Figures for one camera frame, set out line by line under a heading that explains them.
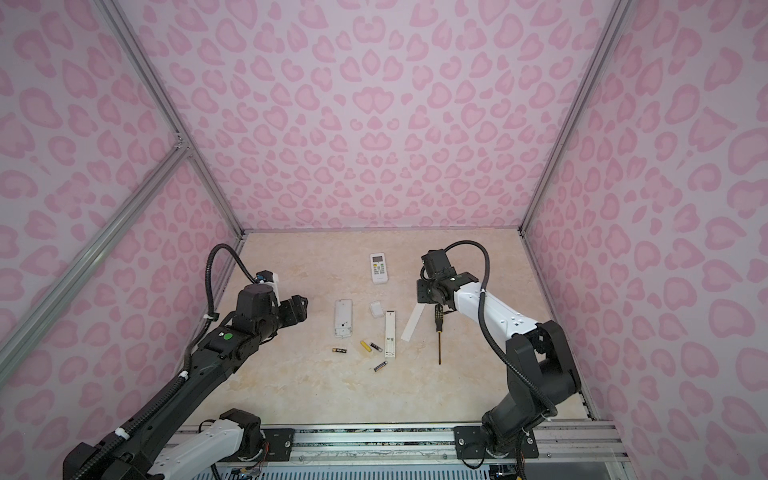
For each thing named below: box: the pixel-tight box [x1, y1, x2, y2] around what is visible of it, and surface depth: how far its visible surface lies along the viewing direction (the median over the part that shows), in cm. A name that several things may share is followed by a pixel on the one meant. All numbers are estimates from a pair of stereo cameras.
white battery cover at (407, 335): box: [401, 303, 426, 342], surface depth 97 cm
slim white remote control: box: [384, 310, 396, 358], surface depth 92 cm
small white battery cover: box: [370, 301, 384, 318], surface depth 100 cm
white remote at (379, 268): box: [370, 252, 389, 284], surface depth 109 cm
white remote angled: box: [334, 299, 353, 338], surface depth 97 cm
